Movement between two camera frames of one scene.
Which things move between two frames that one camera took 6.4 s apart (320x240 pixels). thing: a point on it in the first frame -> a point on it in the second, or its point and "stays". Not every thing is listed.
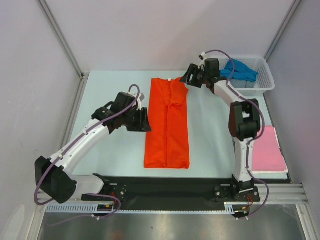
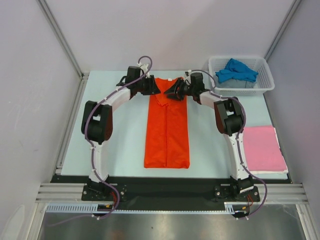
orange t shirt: x=167 y=145 stays
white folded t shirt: x=270 y=174 stays
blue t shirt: x=241 y=71 stays
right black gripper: x=193 y=69 -> x=173 y=91
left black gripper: x=143 y=125 -> x=152 y=87
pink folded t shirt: x=267 y=153 stays
